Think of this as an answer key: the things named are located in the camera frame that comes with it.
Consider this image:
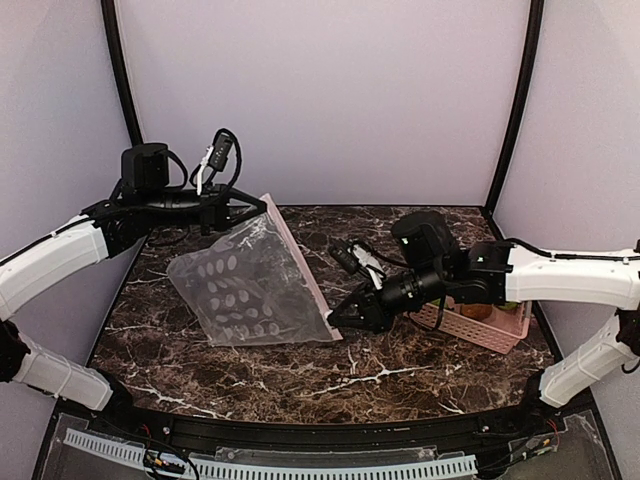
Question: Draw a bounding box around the clear dotted zip bag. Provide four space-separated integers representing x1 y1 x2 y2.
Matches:
166 194 342 347

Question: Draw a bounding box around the brown toy potato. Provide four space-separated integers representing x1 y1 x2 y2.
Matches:
460 304 493 321

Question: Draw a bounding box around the pink plastic basket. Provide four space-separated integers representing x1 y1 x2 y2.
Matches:
407 297 532 354

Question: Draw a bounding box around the green toy guava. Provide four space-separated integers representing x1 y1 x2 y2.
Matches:
497 302 519 311

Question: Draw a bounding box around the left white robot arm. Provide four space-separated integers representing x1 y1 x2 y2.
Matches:
1 129 266 412

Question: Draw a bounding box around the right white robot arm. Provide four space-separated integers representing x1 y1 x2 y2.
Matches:
327 211 639 409

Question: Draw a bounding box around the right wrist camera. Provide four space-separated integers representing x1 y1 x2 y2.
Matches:
328 239 387 290

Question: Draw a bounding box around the black front table rail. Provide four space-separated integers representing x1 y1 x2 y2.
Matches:
84 399 596 459

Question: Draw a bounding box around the white slotted cable duct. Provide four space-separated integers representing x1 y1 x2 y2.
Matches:
63 428 479 479

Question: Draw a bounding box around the left black frame post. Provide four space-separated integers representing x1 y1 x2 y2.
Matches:
100 0 143 146

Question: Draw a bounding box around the black frame post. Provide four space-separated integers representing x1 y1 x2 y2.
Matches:
484 0 545 217
100 0 143 146

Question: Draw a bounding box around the right black frame post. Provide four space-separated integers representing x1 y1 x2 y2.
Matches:
484 0 545 217

